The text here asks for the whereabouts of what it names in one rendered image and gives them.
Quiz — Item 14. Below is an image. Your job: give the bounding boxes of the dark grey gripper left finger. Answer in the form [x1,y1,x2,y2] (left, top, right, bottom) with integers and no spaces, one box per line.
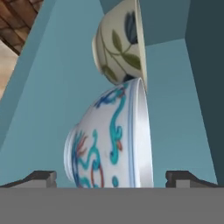
[0,170,58,189]

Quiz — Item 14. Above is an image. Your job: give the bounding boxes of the blue cabinet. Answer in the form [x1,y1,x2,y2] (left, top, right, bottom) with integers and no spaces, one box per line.
[0,0,224,189]

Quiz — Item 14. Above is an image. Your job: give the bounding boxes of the white bowl with teal pattern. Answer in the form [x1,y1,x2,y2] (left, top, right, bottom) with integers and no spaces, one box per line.
[63,77,155,189]

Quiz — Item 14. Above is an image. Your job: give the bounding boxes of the cream bowl with green leaves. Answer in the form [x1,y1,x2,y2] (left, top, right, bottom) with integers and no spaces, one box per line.
[91,0,148,91]

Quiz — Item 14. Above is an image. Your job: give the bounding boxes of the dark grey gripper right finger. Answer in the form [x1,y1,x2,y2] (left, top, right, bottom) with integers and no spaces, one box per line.
[164,170,221,189]

